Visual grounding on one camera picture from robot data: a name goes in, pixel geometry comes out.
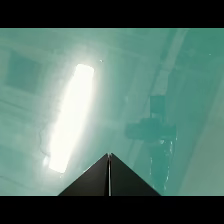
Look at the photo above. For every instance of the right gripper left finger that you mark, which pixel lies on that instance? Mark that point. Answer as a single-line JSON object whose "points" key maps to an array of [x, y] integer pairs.
{"points": [[91, 184]]}

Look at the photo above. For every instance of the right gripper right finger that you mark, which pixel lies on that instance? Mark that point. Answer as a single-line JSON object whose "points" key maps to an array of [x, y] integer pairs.
{"points": [[128, 184]]}

